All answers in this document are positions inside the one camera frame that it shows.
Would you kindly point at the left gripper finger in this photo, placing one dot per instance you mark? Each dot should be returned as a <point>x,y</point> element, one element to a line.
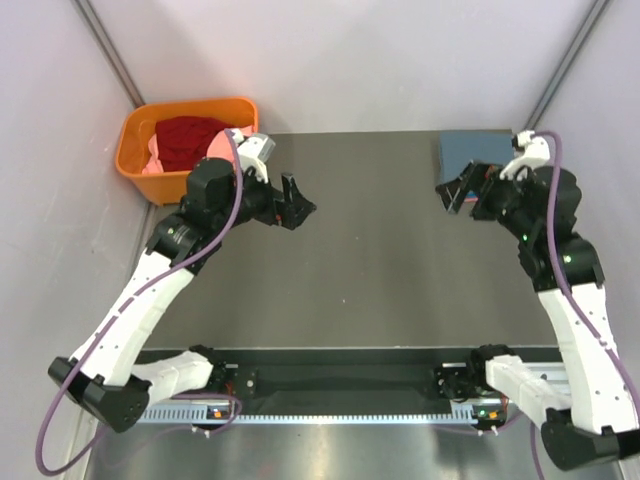
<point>292,215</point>
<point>290,191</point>

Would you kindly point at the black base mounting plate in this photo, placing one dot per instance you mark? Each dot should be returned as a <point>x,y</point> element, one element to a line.
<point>355,382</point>

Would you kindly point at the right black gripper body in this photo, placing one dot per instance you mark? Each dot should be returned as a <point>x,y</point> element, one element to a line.
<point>501,202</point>

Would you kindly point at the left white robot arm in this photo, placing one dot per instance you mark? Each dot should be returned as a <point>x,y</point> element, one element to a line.
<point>102,376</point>

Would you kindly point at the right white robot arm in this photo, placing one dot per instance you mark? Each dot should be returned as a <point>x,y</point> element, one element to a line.
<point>597,420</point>

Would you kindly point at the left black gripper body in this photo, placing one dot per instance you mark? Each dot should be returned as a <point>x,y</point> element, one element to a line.
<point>258,201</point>

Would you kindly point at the grey-blue t shirt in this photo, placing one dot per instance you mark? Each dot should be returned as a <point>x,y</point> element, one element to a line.
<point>458,148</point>

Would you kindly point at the left aluminium corner post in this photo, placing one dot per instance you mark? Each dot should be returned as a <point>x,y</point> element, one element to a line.
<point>102,38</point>

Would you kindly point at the aluminium corner post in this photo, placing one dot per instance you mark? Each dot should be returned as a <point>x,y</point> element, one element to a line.
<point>102,38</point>
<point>595,13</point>

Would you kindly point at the right aluminium corner post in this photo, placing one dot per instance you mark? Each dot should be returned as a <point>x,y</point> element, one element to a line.
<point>595,13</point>

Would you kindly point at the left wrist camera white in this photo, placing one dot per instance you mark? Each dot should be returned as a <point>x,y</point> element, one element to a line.
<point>254,152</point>

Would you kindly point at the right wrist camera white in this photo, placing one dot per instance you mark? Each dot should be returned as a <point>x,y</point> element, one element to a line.
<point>533,151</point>

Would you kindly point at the dark red t shirt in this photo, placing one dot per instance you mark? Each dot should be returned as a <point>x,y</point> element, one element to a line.
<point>183,141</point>

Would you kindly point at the pink t shirt in bin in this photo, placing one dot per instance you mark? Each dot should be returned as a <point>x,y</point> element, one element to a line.
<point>220,147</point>

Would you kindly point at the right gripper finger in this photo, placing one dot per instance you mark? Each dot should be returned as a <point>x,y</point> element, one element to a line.
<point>450,196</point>
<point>475,175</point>

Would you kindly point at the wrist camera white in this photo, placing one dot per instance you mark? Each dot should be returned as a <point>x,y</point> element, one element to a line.
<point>533,151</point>
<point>254,152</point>

